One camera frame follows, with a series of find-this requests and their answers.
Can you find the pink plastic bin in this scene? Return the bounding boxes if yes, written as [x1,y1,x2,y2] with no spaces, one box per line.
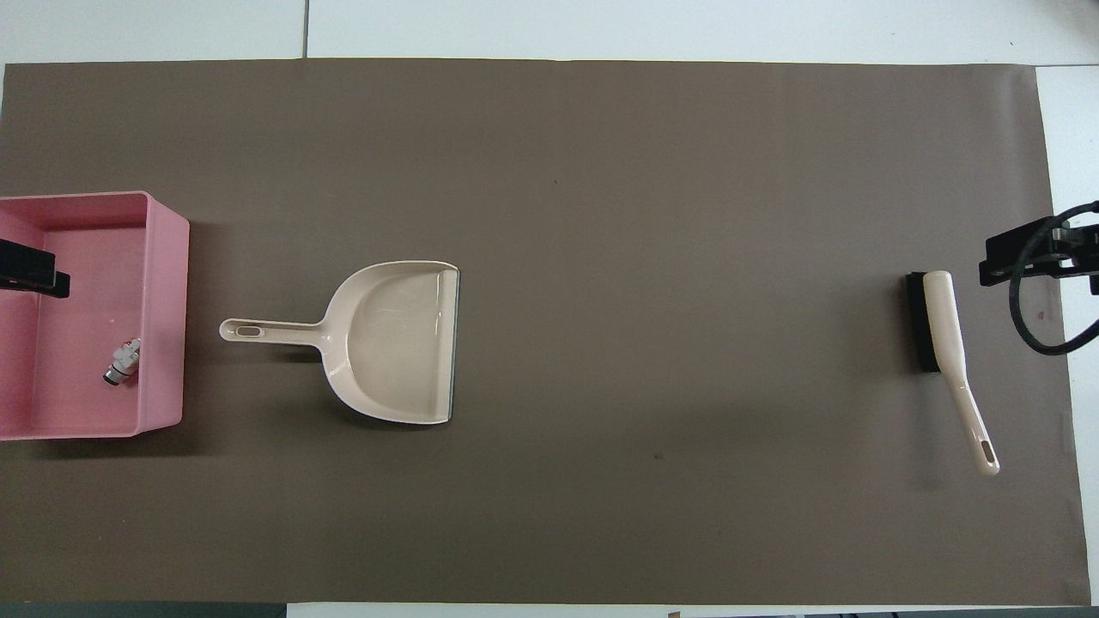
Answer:
[0,191,191,442]

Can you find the beige plastic dustpan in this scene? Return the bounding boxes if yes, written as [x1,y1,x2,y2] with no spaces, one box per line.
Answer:
[219,260,462,426]

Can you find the beige hand brush black bristles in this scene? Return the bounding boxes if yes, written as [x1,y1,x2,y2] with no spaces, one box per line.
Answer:
[907,270,1002,477]

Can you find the small white plug connector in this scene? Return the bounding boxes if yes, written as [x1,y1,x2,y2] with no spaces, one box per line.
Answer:
[104,337,143,387]

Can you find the black cable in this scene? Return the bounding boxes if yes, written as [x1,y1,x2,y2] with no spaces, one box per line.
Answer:
[1008,200,1099,356]

